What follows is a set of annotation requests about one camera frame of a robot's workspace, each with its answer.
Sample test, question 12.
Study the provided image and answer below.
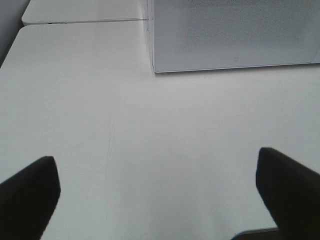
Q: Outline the white microwave door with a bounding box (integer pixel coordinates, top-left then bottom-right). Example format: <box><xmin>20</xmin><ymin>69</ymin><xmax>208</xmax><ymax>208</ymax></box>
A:
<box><xmin>147</xmin><ymin>0</ymin><xmax>320</xmax><ymax>73</ymax></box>

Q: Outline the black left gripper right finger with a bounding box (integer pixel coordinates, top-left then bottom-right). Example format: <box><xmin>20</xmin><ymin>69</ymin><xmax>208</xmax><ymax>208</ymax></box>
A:
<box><xmin>255</xmin><ymin>147</ymin><xmax>320</xmax><ymax>240</ymax></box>

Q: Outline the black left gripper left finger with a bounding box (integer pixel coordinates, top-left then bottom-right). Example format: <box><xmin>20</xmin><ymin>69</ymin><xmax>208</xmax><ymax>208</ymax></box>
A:
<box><xmin>0</xmin><ymin>156</ymin><xmax>61</xmax><ymax>240</ymax></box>

